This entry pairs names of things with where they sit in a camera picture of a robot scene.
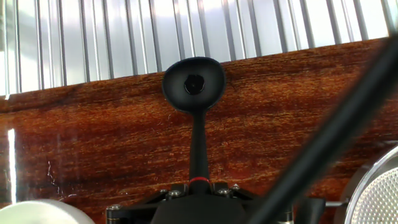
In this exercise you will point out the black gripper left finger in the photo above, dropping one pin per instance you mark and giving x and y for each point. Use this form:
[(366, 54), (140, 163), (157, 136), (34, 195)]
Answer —
[(136, 213)]

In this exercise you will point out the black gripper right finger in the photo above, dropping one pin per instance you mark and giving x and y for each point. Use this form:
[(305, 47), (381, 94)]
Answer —
[(236, 196)]

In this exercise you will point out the white ceramic bowl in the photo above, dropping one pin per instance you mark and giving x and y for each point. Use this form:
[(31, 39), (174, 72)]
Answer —
[(43, 213)]

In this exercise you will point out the wood pattern table mat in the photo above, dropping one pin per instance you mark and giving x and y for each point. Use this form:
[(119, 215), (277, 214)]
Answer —
[(93, 140)]

